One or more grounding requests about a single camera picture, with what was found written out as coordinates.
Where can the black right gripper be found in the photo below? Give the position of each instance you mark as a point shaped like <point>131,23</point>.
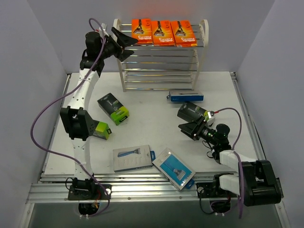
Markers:
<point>198,128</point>

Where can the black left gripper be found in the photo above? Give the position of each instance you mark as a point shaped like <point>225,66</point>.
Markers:
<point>118,47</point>

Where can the small orange Gillette razor box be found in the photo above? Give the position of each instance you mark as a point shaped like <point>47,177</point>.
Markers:
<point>142,31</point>

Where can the orange Gillette Fusion5 razor box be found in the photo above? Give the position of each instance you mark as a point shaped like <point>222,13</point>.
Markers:
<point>183,34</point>

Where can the grey Harry's box blue razor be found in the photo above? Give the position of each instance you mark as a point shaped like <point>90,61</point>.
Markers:
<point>133,158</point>

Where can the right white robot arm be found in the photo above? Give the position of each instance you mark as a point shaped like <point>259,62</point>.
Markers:
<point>254,181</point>

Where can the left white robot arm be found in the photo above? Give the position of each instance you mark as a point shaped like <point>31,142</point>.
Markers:
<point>77,122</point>

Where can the white chrome-bar shelf rack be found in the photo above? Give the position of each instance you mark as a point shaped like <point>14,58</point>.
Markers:
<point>160,68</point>

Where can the Harry's blade cartridge pack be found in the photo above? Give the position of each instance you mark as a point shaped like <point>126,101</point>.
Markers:
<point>174,169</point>

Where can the black green Gillette Labs carton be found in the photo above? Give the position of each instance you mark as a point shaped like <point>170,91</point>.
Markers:
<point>102,130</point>

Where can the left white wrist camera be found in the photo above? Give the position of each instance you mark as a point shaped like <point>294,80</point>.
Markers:
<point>102,30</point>

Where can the aluminium rail base frame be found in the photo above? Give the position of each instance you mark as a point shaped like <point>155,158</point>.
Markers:
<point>153,121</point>

